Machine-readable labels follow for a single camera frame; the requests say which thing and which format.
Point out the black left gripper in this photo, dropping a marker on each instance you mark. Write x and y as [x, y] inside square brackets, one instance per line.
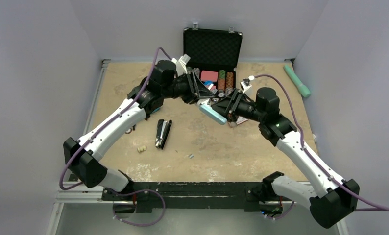
[202, 91]

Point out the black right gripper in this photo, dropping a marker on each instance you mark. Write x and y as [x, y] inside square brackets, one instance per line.
[230, 105]

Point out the light blue stapler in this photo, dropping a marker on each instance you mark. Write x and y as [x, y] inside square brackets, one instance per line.
[205, 107]

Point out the black stapler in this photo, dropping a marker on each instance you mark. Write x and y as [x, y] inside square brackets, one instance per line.
[162, 132]

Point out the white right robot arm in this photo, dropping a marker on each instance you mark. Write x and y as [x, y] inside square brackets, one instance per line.
[328, 197]

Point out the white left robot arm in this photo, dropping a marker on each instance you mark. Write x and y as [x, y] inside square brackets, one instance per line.
[166, 79]

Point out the staple box red white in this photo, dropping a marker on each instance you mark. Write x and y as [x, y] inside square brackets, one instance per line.
[239, 121]

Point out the pink card deck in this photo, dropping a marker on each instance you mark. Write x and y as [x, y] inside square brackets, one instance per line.
[211, 76]

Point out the black poker chip case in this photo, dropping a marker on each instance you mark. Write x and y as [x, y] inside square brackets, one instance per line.
[214, 50]

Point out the small beige staple strip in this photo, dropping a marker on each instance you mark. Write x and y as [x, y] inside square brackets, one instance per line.
[141, 149]

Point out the teal green cylinder tool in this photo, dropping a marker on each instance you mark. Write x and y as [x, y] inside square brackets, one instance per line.
[303, 89]

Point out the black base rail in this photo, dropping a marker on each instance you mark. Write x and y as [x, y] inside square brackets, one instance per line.
[146, 196]

